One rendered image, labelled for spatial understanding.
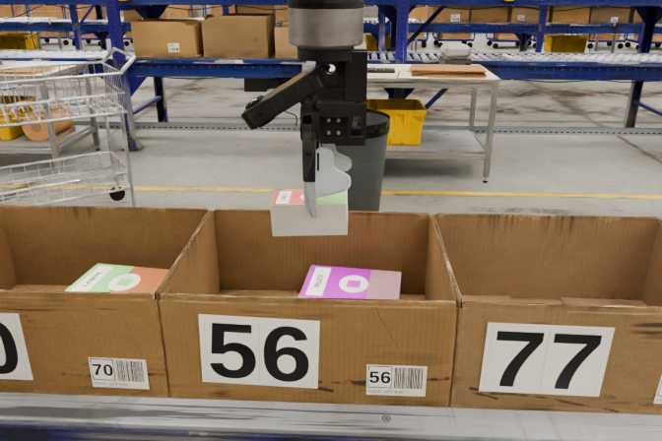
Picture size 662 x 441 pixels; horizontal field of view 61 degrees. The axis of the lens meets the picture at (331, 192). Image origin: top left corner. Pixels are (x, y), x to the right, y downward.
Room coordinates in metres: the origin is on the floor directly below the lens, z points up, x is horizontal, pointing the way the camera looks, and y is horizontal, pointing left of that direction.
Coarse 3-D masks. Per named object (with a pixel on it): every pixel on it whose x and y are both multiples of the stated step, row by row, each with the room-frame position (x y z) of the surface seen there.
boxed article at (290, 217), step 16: (288, 192) 0.72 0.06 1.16; (272, 208) 0.67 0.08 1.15; (288, 208) 0.67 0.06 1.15; (304, 208) 0.67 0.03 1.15; (320, 208) 0.67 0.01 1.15; (336, 208) 0.67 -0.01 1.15; (272, 224) 0.67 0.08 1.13; (288, 224) 0.67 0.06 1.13; (304, 224) 0.67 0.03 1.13; (320, 224) 0.67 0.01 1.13; (336, 224) 0.67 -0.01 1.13
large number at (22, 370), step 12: (0, 324) 0.64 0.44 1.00; (12, 324) 0.64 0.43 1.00; (0, 336) 0.64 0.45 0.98; (12, 336) 0.64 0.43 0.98; (0, 348) 0.64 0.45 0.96; (12, 348) 0.64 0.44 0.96; (24, 348) 0.64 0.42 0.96; (0, 360) 0.64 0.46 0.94; (12, 360) 0.64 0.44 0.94; (24, 360) 0.64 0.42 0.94; (0, 372) 0.64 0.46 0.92; (12, 372) 0.64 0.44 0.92; (24, 372) 0.64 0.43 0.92
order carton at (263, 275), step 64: (192, 256) 0.78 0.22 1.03; (256, 256) 0.91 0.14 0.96; (320, 256) 0.91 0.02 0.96; (384, 256) 0.90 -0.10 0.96; (192, 320) 0.63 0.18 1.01; (320, 320) 0.62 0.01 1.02; (384, 320) 0.61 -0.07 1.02; (448, 320) 0.61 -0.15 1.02; (192, 384) 0.63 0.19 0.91; (320, 384) 0.62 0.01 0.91; (448, 384) 0.61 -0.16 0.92
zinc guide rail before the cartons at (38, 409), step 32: (0, 416) 0.58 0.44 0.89; (32, 416) 0.58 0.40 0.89; (64, 416) 0.58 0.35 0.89; (96, 416) 0.58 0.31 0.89; (128, 416) 0.58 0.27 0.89; (160, 416) 0.58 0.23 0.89; (192, 416) 0.58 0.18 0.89; (224, 416) 0.58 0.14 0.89; (256, 416) 0.58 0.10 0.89; (288, 416) 0.58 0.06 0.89; (320, 416) 0.58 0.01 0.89; (352, 416) 0.58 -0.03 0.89; (384, 416) 0.58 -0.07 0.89; (416, 416) 0.58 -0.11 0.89; (448, 416) 0.58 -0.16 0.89; (480, 416) 0.58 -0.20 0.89; (512, 416) 0.58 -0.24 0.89; (544, 416) 0.58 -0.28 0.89; (576, 416) 0.58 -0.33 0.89; (608, 416) 0.58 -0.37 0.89; (640, 416) 0.58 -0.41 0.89
